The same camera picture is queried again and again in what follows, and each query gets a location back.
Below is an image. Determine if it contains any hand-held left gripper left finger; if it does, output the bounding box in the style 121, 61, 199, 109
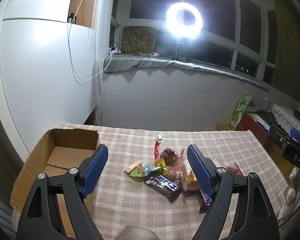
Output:
16, 144, 109, 240

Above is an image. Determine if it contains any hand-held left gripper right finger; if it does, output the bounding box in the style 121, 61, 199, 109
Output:
187, 144, 282, 240

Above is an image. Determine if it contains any brown cardboard box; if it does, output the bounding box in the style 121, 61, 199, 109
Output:
10, 128, 100, 240

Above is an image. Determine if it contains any clear orange bread packet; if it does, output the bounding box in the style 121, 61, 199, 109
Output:
177, 159, 199, 192

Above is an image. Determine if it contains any round brown pastry packet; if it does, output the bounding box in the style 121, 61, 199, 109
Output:
166, 166, 183, 182

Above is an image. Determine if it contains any brown chocolate bar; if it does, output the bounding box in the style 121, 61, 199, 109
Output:
196, 189, 213, 214

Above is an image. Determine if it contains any red white snack packet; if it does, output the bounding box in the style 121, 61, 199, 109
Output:
224, 162, 243, 177

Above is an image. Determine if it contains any pink plaid blanket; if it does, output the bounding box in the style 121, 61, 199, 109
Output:
11, 122, 290, 240

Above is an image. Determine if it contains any clear bag dark red snack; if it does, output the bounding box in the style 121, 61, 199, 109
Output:
160, 148, 185, 167

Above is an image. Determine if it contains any dark blue chocolate bar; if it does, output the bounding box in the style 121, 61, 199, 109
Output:
143, 174, 183, 204

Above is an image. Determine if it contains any green cartoon snack packet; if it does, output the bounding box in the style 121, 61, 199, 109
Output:
124, 162, 155, 178

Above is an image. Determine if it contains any flat red snack packet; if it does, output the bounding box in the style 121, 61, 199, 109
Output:
154, 141, 163, 160

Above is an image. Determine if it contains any red storage box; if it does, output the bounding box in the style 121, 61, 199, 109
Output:
240, 112, 270, 144

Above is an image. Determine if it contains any green paper bag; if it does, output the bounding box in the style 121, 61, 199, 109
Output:
229, 94, 253, 130

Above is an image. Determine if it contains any thin white pipe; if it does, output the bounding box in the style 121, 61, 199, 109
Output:
98, 57, 102, 125

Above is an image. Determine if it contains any black cabinet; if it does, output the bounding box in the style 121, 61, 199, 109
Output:
264, 125, 290, 150

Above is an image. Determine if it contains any black bag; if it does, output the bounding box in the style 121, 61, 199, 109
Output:
256, 109, 275, 125

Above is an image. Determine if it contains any white plush toy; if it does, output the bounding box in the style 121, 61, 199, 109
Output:
277, 167, 300, 220

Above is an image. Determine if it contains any black lettered box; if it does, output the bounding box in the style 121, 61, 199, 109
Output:
281, 142, 300, 165

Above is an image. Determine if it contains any white lace cloth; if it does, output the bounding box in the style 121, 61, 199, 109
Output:
271, 102, 300, 135

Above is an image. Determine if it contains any blue pouch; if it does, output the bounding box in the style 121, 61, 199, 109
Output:
289, 128, 300, 144

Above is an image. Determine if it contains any white wardrobe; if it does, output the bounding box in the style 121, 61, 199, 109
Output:
0, 0, 100, 155

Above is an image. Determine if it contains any grey windowsill cloth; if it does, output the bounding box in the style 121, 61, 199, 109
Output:
104, 54, 272, 90

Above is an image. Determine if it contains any black light tripod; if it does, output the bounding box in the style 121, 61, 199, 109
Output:
174, 37, 189, 62

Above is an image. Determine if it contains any leopard print cushion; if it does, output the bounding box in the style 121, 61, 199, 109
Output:
122, 26, 157, 55

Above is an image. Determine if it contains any dark olive curtain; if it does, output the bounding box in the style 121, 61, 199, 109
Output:
270, 0, 300, 103

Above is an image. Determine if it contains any wooden shelf niche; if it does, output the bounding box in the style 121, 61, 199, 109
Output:
69, 0, 100, 29

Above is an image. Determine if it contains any large window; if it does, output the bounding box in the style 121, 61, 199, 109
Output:
111, 0, 278, 85

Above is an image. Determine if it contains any white cable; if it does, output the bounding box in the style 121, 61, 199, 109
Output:
67, 0, 113, 82

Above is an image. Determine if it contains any white ring light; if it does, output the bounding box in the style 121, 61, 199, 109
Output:
166, 2, 204, 39

